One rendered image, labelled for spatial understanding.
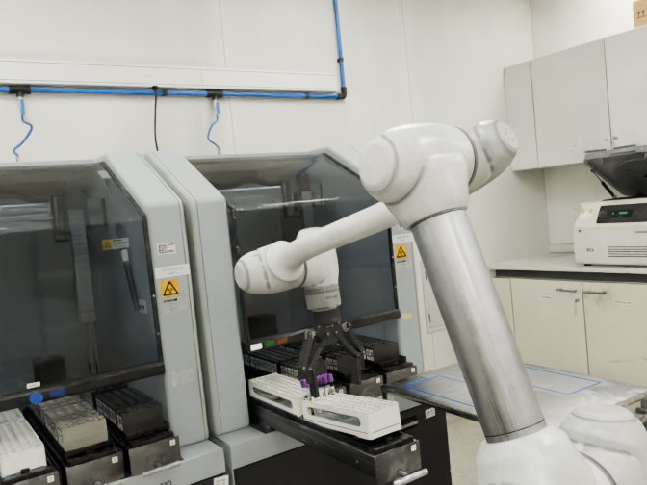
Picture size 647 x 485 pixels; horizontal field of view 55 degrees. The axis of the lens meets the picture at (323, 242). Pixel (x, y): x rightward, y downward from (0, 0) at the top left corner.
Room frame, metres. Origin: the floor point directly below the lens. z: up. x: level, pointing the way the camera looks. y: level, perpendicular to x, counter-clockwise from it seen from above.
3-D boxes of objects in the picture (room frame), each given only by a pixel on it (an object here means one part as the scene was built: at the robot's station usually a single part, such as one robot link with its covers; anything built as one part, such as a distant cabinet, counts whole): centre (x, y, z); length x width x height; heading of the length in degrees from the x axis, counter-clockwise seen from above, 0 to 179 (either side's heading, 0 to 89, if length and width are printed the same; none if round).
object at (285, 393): (1.83, 0.15, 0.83); 0.30 x 0.10 x 0.06; 34
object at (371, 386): (2.27, 0.08, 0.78); 0.73 x 0.14 x 0.09; 34
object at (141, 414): (1.69, 0.54, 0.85); 0.12 x 0.02 x 0.06; 124
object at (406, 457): (1.68, 0.06, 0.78); 0.73 x 0.14 x 0.09; 34
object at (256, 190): (2.23, 0.15, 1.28); 0.61 x 0.51 x 0.63; 124
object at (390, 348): (2.16, -0.17, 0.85); 0.12 x 0.02 x 0.06; 123
